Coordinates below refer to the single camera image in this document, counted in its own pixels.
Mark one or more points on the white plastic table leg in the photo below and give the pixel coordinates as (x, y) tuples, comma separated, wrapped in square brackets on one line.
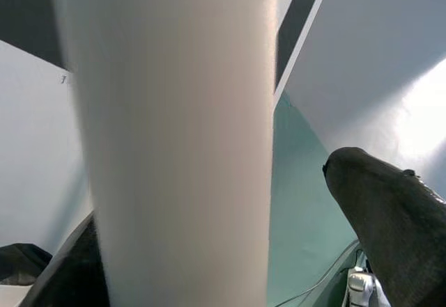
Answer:
[(174, 129)]

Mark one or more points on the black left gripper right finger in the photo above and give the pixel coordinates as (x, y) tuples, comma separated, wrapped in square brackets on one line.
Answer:
[(400, 234)]

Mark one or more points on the black plastic sheet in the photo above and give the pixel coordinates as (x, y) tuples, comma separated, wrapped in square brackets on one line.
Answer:
[(21, 261)]

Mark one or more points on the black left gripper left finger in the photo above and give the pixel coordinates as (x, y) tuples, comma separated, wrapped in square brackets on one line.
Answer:
[(69, 279)]

